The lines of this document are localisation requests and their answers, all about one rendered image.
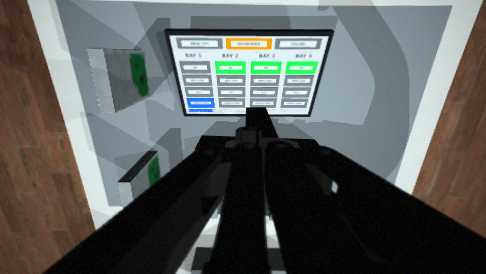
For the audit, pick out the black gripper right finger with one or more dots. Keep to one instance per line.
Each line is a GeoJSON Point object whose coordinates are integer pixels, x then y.
{"type": "Point", "coordinates": [391, 225]}

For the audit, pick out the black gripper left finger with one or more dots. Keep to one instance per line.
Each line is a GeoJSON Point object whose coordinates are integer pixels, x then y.
{"type": "Point", "coordinates": [155, 232]}

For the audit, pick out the grey flat mat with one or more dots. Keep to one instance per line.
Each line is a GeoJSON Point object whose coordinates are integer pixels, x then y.
{"type": "Point", "coordinates": [370, 91]}

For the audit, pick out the black status display screen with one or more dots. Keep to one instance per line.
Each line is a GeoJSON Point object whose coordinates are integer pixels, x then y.
{"type": "Point", "coordinates": [220, 72]}

